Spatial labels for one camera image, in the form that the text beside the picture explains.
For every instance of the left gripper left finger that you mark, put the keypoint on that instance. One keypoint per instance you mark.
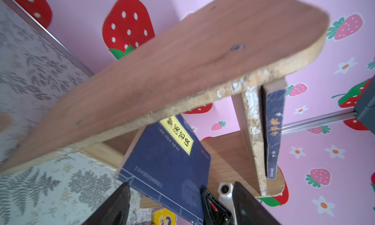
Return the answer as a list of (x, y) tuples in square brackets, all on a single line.
[(115, 209)]

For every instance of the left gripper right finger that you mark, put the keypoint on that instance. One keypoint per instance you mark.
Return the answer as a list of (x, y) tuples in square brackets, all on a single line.
[(248, 210)]

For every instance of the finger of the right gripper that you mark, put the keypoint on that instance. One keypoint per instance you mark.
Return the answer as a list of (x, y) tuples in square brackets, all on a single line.
[(215, 213)]

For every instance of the navy book yellow label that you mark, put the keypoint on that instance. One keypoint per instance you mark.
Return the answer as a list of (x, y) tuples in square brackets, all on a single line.
[(167, 163)]

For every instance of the dark blue portrait cover book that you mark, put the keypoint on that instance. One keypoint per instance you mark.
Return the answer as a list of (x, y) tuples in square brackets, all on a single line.
[(273, 101)]

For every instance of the yellow cartoon cover book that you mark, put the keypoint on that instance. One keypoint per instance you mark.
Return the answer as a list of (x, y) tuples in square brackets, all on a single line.
[(163, 216)]

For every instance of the wooden two-tier shelf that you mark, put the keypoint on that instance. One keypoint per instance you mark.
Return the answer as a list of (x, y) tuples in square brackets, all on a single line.
[(227, 48)]

